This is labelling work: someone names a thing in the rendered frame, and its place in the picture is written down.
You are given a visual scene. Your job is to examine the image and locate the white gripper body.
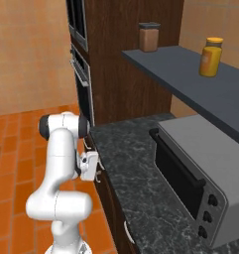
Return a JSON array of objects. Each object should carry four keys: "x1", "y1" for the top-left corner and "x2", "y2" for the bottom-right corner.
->
[{"x1": 79, "y1": 151, "x2": 100, "y2": 183}]

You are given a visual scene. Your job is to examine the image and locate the dark wood base cabinets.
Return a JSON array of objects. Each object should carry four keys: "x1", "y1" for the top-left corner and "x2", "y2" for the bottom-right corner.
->
[{"x1": 83, "y1": 131, "x2": 140, "y2": 254}]

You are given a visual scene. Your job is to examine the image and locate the tall dark wood cabinet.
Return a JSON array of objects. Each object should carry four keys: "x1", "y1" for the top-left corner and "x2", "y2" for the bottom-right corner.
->
[{"x1": 65, "y1": 0, "x2": 185, "y2": 127}]

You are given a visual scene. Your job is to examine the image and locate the grey toaster oven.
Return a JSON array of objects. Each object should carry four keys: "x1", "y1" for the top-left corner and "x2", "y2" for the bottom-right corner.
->
[{"x1": 148, "y1": 113, "x2": 239, "y2": 250}]

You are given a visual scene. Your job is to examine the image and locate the brown jar with black lid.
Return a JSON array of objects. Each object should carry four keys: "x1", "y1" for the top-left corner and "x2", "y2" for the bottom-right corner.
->
[{"x1": 138, "y1": 22, "x2": 162, "y2": 54}]

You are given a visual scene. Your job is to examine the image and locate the black built-in microwave oven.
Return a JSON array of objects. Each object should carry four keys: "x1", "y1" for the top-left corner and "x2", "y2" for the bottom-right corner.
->
[{"x1": 65, "y1": 0, "x2": 89, "y2": 53}]

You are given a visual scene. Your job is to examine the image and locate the yellow jar with yellow lid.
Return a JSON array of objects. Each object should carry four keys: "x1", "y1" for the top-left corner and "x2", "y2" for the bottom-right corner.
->
[{"x1": 198, "y1": 37, "x2": 224, "y2": 78}]

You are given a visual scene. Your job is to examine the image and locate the silver cabinet door handle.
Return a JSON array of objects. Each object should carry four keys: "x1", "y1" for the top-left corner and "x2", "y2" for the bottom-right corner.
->
[{"x1": 123, "y1": 220, "x2": 133, "y2": 245}]

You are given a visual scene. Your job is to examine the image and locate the black toaster oven handle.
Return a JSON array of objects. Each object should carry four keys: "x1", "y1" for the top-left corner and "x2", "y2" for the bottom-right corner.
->
[{"x1": 149, "y1": 128, "x2": 207, "y2": 190}]

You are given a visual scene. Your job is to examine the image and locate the silver oven door handle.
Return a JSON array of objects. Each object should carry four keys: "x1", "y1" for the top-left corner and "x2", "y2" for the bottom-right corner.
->
[{"x1": 69, "y1": 59, "x2": 90, "y2": 88}]

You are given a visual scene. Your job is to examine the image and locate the dark grey wall shelf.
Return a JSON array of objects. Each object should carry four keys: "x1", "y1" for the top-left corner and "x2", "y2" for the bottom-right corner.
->
[{"x1": 121, "y1": 45, "x2": 239, "y2": 149}]

